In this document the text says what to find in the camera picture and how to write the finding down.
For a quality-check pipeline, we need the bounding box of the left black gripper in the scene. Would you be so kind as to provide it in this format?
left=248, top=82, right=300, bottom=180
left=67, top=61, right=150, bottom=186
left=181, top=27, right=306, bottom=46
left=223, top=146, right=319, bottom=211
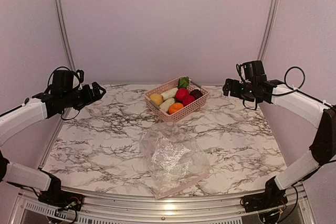
left=62, top=81, right=106, bottom=111

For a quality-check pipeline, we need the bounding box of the white radish upper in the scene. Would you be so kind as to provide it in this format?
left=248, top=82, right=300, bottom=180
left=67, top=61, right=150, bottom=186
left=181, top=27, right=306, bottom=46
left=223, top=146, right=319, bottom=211
left=161, top=88, right=178, bottom=101

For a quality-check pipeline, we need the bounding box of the clear zip top bag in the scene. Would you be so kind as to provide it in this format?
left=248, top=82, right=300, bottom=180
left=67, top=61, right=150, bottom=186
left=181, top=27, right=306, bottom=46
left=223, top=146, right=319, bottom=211
left=139, top=122, right=212, bottom=199

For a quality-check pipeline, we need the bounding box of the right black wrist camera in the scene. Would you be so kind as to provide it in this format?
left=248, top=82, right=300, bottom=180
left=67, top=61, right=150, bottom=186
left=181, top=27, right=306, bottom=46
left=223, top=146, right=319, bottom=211
left=236, top=60, right=267, bottom=82

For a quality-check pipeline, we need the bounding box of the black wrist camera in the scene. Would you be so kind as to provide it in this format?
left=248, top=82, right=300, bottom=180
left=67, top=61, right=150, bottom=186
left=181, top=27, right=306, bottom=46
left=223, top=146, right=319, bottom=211
left=236, top=60, right=267, bottom=82
left=49, top=69, right=84, bottom=95

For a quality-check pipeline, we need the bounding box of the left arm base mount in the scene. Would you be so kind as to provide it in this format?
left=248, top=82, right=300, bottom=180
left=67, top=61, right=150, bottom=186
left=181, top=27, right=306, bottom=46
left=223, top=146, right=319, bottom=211
left=38, top=191, right=84, bottom=211

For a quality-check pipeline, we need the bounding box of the front aluminium rail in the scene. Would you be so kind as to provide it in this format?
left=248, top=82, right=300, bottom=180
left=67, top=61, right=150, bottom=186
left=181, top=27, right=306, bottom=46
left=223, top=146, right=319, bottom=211
left=9, top=184, right=316, bottom=223

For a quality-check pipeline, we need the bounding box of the dark purple beet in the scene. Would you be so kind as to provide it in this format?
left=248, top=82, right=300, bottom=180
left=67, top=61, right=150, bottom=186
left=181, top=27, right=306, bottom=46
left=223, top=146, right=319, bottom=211
left=190, top=89, right=203, bottom=100

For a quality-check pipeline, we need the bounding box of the right aluminium frame post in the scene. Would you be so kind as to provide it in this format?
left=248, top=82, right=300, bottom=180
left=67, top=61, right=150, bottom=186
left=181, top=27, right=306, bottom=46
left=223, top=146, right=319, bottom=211
left=257, top=0, right=279, bottom=61

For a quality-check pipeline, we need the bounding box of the aluminium frame post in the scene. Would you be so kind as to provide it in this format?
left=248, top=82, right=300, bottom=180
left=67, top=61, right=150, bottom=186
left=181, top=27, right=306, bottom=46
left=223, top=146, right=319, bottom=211
left=257, top=0, right=279, bottom=61
left=54, top=0, right=76, bottom=70

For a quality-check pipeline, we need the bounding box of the green lettuce leaf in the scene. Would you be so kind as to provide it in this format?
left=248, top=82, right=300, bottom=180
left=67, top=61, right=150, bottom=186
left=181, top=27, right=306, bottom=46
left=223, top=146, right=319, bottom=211
left=177, top=77, right=190, bottom=89

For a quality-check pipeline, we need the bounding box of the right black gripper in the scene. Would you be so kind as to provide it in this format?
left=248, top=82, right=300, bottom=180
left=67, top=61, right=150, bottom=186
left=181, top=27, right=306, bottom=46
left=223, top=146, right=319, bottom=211
left=223, top=78, right=256, bottom=102

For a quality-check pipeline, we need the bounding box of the left aluminium frame post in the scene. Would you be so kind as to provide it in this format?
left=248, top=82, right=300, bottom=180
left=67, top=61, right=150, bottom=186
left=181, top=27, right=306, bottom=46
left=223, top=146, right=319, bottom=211
left=54, top=0, right=76, bottom=70

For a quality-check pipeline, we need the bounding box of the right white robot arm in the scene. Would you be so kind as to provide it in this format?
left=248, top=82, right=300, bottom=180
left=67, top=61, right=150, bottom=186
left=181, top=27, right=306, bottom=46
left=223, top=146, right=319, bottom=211
left=223, top=79, right=335, bottom=207

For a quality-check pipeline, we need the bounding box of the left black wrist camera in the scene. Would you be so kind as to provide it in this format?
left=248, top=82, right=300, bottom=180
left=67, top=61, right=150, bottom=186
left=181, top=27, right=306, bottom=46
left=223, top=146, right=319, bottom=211
left=49, top=69, right=84, bottom=95

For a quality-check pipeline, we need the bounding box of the red apple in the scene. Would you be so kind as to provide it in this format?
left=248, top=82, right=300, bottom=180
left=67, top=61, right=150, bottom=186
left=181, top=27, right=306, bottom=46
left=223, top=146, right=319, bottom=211
left=175, top=88, right=190, bottom=102

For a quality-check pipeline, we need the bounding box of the red strawberry fruit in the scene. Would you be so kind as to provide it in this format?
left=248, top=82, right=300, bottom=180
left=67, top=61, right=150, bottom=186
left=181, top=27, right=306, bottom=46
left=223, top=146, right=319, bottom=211
left=182, top=94, right=195, bottom=106

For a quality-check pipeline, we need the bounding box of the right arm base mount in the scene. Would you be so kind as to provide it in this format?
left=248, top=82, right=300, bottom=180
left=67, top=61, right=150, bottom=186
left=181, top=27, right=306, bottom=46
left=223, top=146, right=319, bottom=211
left=240, top=193, right=288, bottom=212

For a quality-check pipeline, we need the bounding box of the orange tangerine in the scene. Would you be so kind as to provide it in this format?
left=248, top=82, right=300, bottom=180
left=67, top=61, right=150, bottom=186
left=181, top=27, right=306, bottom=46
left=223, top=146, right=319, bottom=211
left=168, top=103, right=184, bottom=114

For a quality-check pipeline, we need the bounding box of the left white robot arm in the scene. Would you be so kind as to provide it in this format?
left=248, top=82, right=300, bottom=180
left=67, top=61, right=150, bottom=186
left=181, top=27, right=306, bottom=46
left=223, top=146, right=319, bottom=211
left=1, top=82, right=106, bottom=206

